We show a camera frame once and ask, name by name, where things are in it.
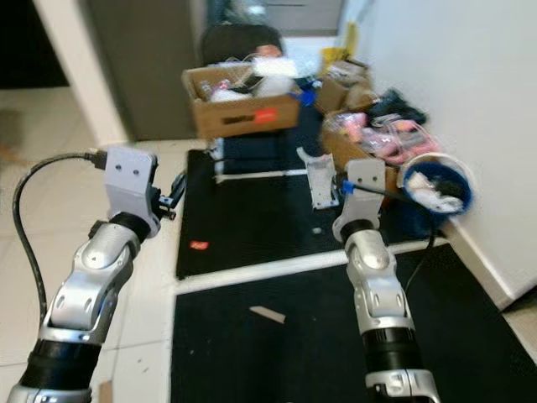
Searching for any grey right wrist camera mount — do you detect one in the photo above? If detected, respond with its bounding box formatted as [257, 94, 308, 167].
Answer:
[331, 159, 388, 242]

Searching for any black cloth pile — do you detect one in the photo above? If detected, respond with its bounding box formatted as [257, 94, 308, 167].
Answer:
[367, 87, 430, 128]

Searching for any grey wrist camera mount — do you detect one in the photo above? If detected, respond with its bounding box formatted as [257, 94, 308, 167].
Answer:
[331, 159, 388, 242]
[103, 146, 160, 228]

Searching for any black floor mat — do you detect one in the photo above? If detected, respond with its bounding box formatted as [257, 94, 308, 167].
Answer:
[169, 242, 537, 403]
[175, 109, 447, 281]

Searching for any white door frame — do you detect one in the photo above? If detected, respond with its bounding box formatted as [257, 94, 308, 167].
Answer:
[32, 0, 131, 149]

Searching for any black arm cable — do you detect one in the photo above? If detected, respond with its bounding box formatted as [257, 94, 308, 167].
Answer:
[340, 179, 471, 293]
[13, 149, 108, 324]

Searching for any yellow plastic item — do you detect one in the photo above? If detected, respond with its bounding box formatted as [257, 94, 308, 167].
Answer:
[320, 22, 358, 66]

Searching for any dark blue crate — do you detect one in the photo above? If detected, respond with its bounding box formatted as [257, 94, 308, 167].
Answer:
[209, 126, 321, 175]

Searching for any small open cardboard box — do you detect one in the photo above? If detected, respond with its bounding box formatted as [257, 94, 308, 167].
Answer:
[314, 58, 375, 116]

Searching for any tan cardboard strip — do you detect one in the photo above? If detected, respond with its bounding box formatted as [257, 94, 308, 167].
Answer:
[248, 306, 288, 325]

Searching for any grey door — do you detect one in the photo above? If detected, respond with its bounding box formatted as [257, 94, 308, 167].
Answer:
[82, 0, 208, 145]

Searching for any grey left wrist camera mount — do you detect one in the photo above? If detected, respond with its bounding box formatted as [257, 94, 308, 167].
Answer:
[103, 146, 160, 228]

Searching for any large cardboard box red label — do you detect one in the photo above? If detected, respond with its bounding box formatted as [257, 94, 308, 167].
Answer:
[181, 62, 304, 140]

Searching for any white plastic trash piece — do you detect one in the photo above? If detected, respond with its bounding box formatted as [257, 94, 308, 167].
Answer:
[297, 146, 337, 211]

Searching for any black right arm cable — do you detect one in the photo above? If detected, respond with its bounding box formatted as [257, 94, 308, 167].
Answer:
[340, 179, 471, 293]

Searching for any blue round rubbish bin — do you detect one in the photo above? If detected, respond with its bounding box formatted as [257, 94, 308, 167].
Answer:
[397, 152, 476, 238]

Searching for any grey cabinet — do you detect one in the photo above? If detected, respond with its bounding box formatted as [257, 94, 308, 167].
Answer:
[206, 0, 345, 38]

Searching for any cardboard box with pink items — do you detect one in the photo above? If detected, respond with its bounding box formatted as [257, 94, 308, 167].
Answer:
[318, 112, 430, 174]

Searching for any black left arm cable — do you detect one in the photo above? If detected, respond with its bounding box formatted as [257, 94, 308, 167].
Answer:
[13, 149, 108, 324]

